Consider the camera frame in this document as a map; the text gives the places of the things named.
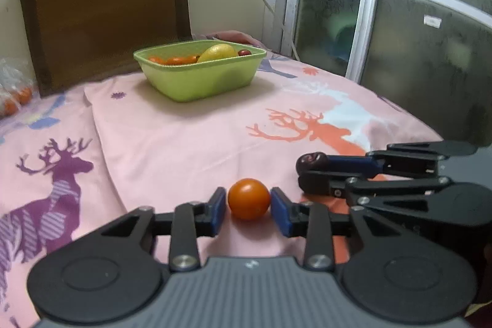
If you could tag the dark purple plum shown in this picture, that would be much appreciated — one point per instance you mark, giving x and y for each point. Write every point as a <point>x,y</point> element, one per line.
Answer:
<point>315,161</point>

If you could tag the green plastic basket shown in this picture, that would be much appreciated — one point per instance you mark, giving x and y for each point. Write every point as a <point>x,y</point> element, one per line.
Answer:
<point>200,80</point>

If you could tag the pink deer bedsheet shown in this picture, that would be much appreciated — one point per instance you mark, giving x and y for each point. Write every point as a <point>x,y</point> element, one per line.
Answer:
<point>73,162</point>

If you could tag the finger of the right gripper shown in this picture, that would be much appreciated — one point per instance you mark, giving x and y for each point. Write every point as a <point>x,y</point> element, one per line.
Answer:
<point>411,159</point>
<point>343,184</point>

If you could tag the brown seat cushion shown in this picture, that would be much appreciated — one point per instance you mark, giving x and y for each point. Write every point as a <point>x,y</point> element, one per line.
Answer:
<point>74,41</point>

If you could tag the red cherry tomato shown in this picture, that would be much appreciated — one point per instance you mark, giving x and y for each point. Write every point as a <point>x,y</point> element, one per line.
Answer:
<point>244,52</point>

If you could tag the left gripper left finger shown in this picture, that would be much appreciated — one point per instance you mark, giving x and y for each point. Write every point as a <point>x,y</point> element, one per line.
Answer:
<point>201,219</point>

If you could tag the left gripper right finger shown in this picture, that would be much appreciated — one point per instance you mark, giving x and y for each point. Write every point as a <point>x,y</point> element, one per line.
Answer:
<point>292,218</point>

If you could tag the clear plastic fruit bag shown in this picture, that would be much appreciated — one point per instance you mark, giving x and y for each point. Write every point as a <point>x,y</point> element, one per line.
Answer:
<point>18,85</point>

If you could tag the sliding glass door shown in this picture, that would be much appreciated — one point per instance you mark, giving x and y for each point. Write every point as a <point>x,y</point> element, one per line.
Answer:
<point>431,57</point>

